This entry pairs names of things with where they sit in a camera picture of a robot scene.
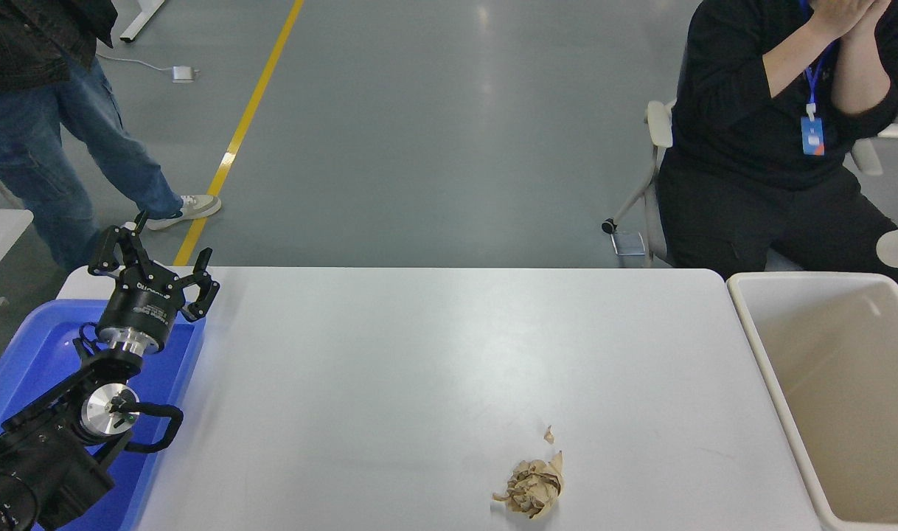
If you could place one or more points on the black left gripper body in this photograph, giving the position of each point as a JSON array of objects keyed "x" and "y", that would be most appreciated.
[{"x": 136, "y": 310}]

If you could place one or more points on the tan paper ball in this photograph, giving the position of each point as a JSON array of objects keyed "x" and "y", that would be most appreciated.
[{"x": 534, "y": 487}]

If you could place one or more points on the person's left forearm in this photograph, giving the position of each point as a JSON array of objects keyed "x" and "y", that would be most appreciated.
[{"x": 862, "y": 81}]

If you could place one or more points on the person's right forearm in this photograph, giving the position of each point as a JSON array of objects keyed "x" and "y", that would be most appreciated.
[{"x": 799, "y": 63}]

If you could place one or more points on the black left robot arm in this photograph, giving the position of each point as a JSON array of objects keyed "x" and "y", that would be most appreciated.
[{"x": 47, "y": 450}]

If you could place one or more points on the person's right hand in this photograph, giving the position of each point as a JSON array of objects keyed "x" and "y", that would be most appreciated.
[{"x": 840, "y": 15}]

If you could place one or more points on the person's left hand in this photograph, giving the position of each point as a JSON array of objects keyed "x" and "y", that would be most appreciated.
[{"x": 876, "y": 21}]

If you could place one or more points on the blue plastic tray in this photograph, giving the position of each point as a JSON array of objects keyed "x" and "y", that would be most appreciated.
[{"x": 21, "y": 354}]

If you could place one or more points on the person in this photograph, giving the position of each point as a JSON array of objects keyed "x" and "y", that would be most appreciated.
[
  {"x": 729, "y": 110},
  {"x": 21, "y": 133}
]

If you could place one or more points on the white power adapter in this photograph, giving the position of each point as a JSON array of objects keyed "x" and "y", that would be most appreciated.
[{"x": 183, "y": 73}]

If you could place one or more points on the white metal stand leg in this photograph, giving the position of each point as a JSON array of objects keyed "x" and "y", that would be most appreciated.
[{"x": 143, "y": 18}]

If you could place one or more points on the white office chair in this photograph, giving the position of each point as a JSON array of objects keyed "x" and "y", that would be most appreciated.
[{"x": 659, "y": 122}]

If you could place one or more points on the large pale plastic bin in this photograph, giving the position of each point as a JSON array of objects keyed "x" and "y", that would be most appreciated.
[{"x": 847, "y": 383}]

